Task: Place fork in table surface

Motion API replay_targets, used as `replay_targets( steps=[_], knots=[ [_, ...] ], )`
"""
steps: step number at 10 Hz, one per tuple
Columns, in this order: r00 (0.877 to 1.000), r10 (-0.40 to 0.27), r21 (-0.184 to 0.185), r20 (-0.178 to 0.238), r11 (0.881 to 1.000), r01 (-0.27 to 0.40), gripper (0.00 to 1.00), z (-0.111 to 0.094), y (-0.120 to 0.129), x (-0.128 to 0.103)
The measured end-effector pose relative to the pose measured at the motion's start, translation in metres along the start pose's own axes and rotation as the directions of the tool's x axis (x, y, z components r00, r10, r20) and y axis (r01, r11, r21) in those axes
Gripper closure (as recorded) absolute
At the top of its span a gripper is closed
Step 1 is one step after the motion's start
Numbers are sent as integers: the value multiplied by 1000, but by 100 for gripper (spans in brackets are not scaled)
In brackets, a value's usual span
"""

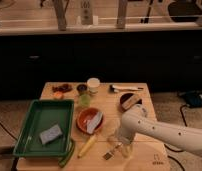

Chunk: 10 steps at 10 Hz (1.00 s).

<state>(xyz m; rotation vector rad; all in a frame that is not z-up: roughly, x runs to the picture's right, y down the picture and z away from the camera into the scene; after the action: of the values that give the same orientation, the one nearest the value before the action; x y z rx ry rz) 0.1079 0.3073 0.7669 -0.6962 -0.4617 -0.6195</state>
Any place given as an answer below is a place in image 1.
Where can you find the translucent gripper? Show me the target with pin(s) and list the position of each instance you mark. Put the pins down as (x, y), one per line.
(125, 137)

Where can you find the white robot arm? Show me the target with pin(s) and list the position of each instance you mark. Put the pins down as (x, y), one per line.
(135, 120)

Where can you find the small wooden brush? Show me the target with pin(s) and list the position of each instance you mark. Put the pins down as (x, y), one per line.
(111, 152)

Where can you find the yellow banana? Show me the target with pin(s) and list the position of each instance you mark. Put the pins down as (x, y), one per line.
(89, 143)

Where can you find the wooden block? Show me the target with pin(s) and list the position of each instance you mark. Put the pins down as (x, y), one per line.
(130, 101)

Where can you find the orange bowl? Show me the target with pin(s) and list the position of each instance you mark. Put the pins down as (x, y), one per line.
(85, 116)

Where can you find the green cup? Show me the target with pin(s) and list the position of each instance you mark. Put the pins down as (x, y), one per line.
(84, 100)

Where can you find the white cup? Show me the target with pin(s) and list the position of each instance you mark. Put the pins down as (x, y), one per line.
(93, 84)

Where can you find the green cucumber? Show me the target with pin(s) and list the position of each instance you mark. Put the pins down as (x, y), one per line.
(64, 160)

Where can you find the dark small cup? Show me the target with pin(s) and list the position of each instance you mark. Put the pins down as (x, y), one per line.
(82, 88)

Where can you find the grey sponge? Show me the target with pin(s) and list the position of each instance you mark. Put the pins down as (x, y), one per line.
(50, 134)

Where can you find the blue device on floor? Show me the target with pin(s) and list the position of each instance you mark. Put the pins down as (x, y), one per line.
(193, 99)

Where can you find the orange small object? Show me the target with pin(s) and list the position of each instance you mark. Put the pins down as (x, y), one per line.
(58, 95)

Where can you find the green plastic tray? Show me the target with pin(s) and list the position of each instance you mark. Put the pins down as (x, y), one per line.
(41, 116)

